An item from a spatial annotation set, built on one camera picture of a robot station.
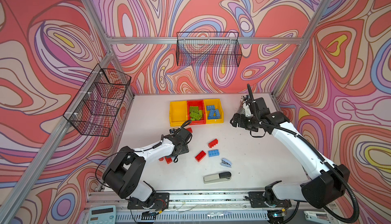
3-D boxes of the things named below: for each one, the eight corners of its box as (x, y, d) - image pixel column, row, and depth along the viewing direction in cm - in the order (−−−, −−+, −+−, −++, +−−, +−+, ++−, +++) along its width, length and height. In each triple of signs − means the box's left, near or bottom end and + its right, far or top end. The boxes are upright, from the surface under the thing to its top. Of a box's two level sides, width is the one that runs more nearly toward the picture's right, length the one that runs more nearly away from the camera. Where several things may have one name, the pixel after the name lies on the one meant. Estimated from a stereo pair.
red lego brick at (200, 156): (194, 158, 90) (194, 157, 88) (202, 151, 93) (202, 149, 91) (199, 163, 88) (199, 161, 86) (206, 155, 91) (206, 153, 89)
